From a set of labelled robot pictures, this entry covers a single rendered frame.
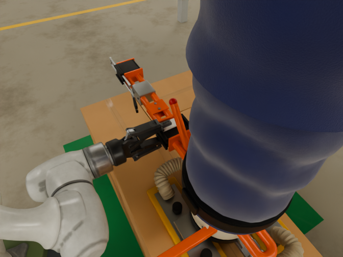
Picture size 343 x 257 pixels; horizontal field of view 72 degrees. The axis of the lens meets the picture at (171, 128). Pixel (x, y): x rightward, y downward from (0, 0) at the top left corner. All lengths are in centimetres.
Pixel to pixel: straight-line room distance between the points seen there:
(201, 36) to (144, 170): 60
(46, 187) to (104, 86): 234
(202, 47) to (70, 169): 48
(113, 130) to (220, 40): 146
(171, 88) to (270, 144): 167
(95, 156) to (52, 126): 199
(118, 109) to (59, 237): 133
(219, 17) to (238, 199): 27
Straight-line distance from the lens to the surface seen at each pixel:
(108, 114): 176
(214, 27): 23
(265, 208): 42
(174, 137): 68
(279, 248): 75
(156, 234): 72
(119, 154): 67
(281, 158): 31
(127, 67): 95
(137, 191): 77
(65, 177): 63
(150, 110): 77
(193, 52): 27
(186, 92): 189
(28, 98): 308
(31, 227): 55
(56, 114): 274
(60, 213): 55
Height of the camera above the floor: 176
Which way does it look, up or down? 49 degrees down
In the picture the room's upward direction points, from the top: straight up
